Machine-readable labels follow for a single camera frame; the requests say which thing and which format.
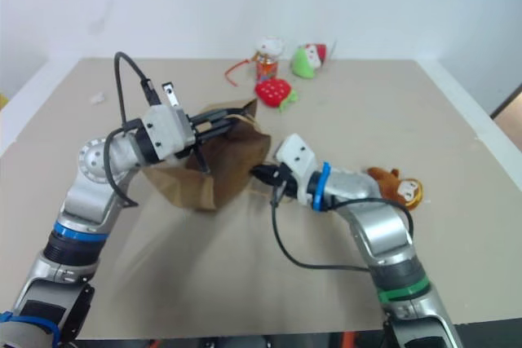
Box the brown wooden furniture panel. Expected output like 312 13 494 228
490 81 522 138

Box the red cord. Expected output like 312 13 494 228
223 57 257 89

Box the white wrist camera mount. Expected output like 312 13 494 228
273 133 318 205
140 81 197 162

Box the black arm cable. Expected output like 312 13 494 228
268 184 414 272
102 51 161 207

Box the orange drink can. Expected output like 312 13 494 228
254 53 280 82

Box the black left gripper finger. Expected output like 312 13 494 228
228 103 256 121
193 143 212 175

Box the red white santa plush toy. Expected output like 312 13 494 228
304 42 330 68

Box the white cat plush toy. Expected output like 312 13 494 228
255 35 285 60

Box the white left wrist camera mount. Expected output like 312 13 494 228
140 81 197 162

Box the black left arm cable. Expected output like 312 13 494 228
102 51 161 207

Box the green triangular plush toy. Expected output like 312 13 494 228
290 46 320 80

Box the brown monkey plush toy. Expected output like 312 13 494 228
364 165 426 211

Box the brown paper bag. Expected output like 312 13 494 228
140 97 272 213

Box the red strawberry plush toy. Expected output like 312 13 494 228
254 77 299 113

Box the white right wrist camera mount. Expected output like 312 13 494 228
273 133 318 205

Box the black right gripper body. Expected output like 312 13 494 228
267 162 298 202

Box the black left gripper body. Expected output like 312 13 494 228
185 108 238 150

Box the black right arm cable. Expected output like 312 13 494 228
268 184 414 272

